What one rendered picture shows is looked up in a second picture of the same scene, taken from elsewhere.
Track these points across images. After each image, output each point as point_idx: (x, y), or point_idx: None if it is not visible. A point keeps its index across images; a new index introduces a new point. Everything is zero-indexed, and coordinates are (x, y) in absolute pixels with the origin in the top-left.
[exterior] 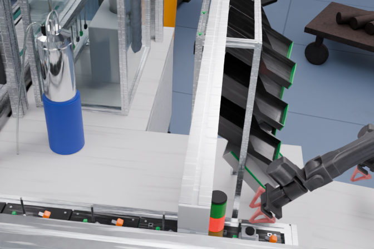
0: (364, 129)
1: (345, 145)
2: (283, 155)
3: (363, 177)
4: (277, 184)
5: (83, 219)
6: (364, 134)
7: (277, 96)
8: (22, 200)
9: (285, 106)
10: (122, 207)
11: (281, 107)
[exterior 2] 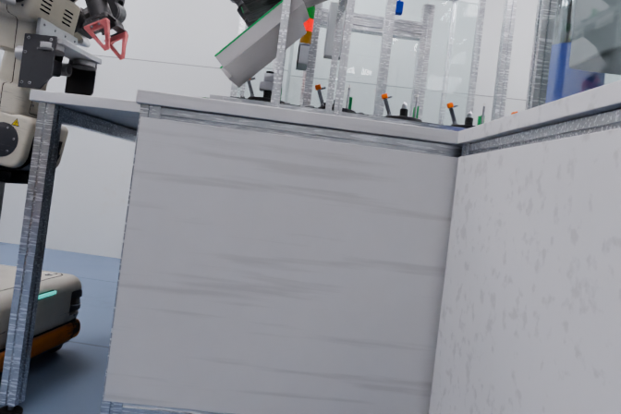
0: None
1: None
2: (214, 54)
3: (113, 45)
4: (226, 74)
5: (419, 106)
6: None
7: None
8: (482, 108)
9: None
10: (398, 119)
11: None
